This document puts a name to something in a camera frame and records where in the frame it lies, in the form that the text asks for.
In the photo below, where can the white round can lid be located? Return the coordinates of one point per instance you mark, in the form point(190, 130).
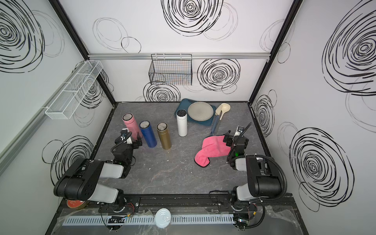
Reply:
point(162, 218)

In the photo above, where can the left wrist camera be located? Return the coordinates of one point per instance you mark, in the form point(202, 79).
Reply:
point(126, 136)

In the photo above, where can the white slotted cable duct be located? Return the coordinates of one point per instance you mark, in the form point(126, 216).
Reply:
point(176, 219)

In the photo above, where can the pink cloth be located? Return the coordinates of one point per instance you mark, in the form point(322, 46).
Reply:
point(212, 147)

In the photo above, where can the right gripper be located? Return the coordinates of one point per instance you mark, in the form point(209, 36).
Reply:
point(235, 140)

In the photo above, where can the grey round plate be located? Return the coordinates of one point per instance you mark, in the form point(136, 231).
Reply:
point(200, 111)

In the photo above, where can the beige ladle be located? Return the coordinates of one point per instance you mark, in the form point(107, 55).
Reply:
point(224, 109)

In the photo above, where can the white thermos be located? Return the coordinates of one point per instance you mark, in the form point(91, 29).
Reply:
point(182, 122)

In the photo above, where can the red gold round tin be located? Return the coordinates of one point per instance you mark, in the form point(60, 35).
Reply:
point(76, 204)

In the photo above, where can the teal tray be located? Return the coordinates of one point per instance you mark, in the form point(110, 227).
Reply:
point(185, 103)

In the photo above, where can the black wire basket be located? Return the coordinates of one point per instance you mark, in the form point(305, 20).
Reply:
point(174, 69)

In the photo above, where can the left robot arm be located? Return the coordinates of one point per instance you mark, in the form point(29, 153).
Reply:
point(81, 180)

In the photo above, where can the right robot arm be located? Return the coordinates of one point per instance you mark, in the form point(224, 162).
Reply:
point(265, 178)

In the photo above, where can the gold thermos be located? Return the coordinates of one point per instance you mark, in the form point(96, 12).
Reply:
point(163, 132)

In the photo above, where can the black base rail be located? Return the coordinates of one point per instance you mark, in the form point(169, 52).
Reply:
point(221, 201)

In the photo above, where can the blue handled utensil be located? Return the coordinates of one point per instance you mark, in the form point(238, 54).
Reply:
point(216, 119)

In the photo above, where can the blue thermos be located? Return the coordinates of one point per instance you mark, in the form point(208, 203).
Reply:
point(148, 133)

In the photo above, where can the pink thermos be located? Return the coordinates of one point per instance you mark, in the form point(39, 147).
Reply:
point(131, 124)

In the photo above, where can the white mesh shelf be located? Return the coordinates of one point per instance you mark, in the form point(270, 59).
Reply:
point(81, 89)

